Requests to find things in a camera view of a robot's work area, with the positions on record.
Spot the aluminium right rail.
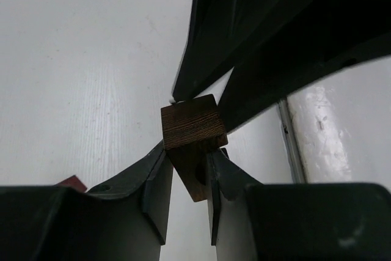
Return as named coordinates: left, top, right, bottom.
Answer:
left=278, top=98, right=307, bottom=183

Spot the dark red wood block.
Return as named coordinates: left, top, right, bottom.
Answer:
left=56, top=175, right=87, bottom=193

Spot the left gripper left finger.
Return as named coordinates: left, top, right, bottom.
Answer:
left=1, top=144, right=172, bottom=260

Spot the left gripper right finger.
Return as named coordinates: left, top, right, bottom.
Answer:
left=206, top=150, right=390, bottom=260

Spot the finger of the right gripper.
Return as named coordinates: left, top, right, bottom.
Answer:
left=171, top=0, right=391, bottom=101
left=218, top=33, right=390, bottom=133

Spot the dark brown arch block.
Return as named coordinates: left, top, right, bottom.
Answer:
left=161, top=94, right=228, bottom=202

